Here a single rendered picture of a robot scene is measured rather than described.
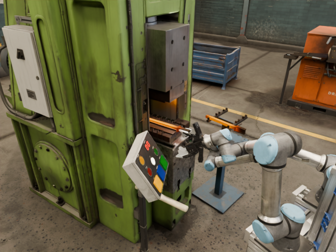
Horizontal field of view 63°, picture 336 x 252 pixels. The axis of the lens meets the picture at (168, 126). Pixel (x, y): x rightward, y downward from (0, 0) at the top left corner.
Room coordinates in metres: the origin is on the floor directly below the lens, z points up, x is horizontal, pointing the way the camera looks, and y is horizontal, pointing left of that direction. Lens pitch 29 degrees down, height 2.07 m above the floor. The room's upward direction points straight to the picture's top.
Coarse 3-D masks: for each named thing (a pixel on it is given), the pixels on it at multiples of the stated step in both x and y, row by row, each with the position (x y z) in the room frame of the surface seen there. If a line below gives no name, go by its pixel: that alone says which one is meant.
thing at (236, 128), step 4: (208, 116) 2.18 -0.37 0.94; (212, 116) 2.18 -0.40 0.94; (216, 120) 2.12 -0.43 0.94; (220, 120) 2.10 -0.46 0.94; (224, 124) 2.06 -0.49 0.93; (228, 124) 2.03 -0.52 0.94; (232, 124) 2.03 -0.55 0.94; (232, 128) 2.00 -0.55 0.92; (236, 128) 1.98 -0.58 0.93; (240, 128) 1.95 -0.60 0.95; (244, 128) 1.95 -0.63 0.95; (240, 132) 1.95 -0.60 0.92; (244, 132) 1.93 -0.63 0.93
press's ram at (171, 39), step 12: (156, 24) 1.94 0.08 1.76; (168, 24) 1.94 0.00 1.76; (180, 24) 1.94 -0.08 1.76; (156, 36) 1.75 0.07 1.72; (168, 36) 1.74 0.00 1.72; (180, 36) 1.87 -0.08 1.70; (156, 48) 1.75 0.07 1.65; (168, 48) 1.74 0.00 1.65; (180, 48) 1.87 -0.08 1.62; (156, 60) 1.75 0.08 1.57; (168, 60) 1.74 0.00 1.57; (180, 60) 1.87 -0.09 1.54; (156, 72) 1.75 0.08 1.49; (168, 72) 1.74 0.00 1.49; (180, 72) 1.88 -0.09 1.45; (156, 84) 1.76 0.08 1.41; (168, 84) 1.74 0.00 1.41
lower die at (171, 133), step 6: (162, 120) 2.01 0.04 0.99; (150, 126) 1.91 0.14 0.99; (156, 126) 1.91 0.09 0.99; (162, 126) 1.91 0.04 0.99; (150, 132) 1.85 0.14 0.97; (156, 132) 1.83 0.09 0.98; (162, 132) 1.83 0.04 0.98; (168, 132) 1.82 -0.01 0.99; (174, 132) 1.82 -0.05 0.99; (180, 132) 1.90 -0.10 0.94; (162, 138) 1.79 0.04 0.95; (168, 138) 1.76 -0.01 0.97; (174, 138) 1.82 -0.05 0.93
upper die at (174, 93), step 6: (180, 84) 1.88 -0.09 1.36; (150, 90) 1.85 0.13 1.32; (156, 90) 1.82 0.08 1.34; (168, 90) 1.76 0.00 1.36; (174, 90) 1.81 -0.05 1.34; (180, 90) 1.88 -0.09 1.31; (150, 96) 1.85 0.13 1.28; (156, 96) 1.82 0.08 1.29; (162, 96) 1.79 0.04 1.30; (168, 96) 1.76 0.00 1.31; (174, 96) 1.81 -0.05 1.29
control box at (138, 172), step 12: (144, 132) 1.47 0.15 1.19; (132, 144) 1.38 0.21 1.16; (144, 144) 1.35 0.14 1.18; (132, 156) 1.22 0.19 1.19; (144, 156) 1.27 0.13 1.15; (156, 156) 1.39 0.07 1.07; (132, 168) 1.16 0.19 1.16; (144, 168) 1.20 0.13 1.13; (156, 168) 1.30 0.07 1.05; (132, 180) 1.16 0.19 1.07; (144, 180) 1.15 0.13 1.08; (144, 192) 1.15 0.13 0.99; (156, 192) 1.14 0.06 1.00
